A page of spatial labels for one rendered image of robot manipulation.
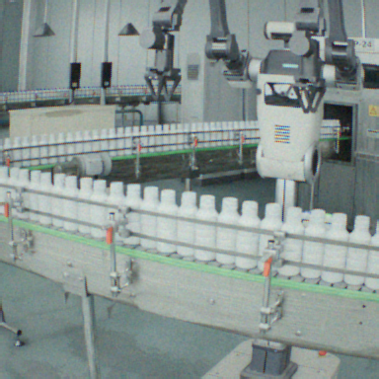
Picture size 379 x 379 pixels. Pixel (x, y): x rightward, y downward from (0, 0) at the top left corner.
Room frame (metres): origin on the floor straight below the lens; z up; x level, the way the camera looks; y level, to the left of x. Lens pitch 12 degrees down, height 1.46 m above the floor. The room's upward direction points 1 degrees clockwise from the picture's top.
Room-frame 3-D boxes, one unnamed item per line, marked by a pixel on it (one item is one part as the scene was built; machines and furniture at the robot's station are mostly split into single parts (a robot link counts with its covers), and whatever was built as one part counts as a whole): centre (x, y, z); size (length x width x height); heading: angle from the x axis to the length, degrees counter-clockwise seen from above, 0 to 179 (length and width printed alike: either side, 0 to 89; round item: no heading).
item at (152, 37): (1.56, 0.10, 1.61); 0.12 x 0.09 x 0.12; 151
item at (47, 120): (5.73, 1.44, 0.59); 1.10 x 0.62 x 1.18; 132
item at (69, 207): (1.59, 0.36, 1.08); 0.06 x 0.06 x 0.17
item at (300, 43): (1.35, -0.29, 1.60); 0.12 x 0.09 x 0.12; 151
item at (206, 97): (7.83, -0.30, 0.96); 0.82 x 0.50 x 1.91; 132
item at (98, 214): (1.53, 0.26, 1.08); 0.06 x 0.06 x 0.17
